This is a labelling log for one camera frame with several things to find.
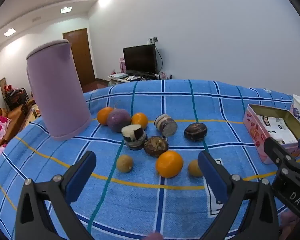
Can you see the purple round fruit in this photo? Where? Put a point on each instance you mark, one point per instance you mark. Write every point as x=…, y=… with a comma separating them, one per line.
x=117, y=120

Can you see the small tan round fruit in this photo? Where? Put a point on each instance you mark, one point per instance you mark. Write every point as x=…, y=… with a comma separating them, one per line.
x=194, y=168
x=124, y=163

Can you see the brown wooden door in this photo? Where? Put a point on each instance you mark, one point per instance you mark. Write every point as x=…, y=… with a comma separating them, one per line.
x=82, y=55

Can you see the taro chunk with white cut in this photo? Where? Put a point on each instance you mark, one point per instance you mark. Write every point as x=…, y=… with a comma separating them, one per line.
x=133, y=136

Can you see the smooth dark brown fruit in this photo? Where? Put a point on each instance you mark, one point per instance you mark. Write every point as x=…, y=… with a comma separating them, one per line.
x=195, y=131

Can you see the pink floral ornament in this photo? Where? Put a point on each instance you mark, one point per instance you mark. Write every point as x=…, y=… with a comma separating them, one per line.
x=163, y=75

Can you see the pink tin box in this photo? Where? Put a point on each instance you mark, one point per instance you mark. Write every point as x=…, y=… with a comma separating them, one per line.
x=255, y=130

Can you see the rectangular ceiling light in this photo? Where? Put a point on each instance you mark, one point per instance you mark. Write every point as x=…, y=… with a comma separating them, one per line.
x=66, y=10
x=9, y=32

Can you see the taro chunk with grey cut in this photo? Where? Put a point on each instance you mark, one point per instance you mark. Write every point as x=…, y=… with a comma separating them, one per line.
x=166, y=125

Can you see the white floral paper cup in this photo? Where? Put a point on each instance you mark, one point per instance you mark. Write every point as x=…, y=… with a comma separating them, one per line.
x=298, y=107

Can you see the white set-top box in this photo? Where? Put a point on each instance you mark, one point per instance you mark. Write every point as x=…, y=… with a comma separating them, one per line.
x=118, y=75

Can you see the black television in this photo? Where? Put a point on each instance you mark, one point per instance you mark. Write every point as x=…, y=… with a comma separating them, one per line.
x=140, y=58

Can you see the stack of dark chairs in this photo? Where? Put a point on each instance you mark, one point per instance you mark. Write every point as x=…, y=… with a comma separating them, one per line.
x=13, y=95

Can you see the brown leather sofa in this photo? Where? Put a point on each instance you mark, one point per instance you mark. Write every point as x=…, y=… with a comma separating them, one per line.
x=15, y=115

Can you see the rough brown fruit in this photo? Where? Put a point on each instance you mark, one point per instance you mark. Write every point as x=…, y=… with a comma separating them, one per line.
x=155, y=146

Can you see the purple kettle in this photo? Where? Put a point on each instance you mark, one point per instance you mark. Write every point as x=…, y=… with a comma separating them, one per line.
x=57, y=87

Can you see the blue plaid blanket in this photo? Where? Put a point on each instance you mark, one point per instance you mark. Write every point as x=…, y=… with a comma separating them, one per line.
x=150, y=197

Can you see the person's right hand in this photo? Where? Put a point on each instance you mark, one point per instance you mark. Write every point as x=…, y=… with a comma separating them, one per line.
x=290, y=223

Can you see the white television stand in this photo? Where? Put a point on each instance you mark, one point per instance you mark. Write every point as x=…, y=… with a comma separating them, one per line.
x=113, y=80

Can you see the orange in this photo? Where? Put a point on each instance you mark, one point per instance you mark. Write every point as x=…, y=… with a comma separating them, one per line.
x=105, y=116
x=169, y=163
x=140, y=120

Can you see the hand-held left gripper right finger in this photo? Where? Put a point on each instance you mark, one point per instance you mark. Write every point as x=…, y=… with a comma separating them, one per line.
x=212, y=177

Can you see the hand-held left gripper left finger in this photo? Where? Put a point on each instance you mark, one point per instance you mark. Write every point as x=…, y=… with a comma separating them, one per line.
x=81, y=177

